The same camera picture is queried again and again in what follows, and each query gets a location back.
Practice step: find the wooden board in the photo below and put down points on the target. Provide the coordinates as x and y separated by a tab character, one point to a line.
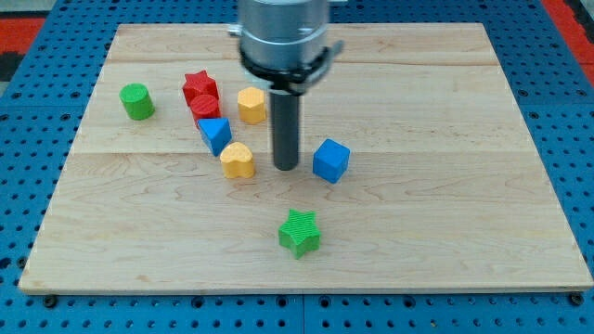
444	190

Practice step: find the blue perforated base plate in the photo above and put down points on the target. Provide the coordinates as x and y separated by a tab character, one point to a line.
45	101

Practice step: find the red star block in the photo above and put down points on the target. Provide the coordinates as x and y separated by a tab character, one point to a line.
198	84

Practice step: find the blue triangle block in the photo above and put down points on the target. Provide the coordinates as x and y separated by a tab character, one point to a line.
215	133

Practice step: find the yellow heart block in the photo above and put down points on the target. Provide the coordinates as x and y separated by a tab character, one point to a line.
237	161

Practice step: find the red cylinder block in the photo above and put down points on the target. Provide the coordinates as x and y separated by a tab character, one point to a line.
204	107

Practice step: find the green cylinder block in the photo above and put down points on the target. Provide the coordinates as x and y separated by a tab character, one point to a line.
137	101

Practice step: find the green star block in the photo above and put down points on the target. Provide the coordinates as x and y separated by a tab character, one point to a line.
299	233

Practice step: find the yellow hexagon block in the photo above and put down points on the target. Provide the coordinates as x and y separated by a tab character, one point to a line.
251	104

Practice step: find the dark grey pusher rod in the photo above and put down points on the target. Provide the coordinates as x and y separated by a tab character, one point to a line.
284	116

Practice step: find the blue cube block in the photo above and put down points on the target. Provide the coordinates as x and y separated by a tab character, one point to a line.
331	160

